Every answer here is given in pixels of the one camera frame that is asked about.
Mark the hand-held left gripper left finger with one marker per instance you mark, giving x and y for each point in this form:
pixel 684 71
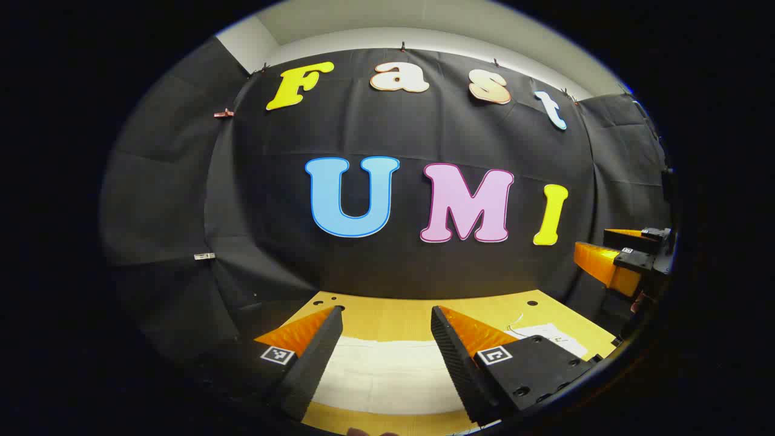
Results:
pixel 318 363

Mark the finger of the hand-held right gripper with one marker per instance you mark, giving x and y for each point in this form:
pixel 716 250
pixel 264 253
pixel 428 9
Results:
pixel 636 240
pixel 633 260

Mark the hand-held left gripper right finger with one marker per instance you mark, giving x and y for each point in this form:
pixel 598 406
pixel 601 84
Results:
pixel 457 369

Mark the white jeans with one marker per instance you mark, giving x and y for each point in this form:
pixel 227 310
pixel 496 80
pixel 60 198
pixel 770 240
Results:
pixel 381 375

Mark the silver backdrop clip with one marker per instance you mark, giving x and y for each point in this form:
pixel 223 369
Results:
pixel 204 256

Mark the black backdrop cloth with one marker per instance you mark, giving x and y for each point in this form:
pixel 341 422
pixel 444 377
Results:
pixel 272 212

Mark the red backdrop clip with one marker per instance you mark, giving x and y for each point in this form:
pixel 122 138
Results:
pixel 224 113

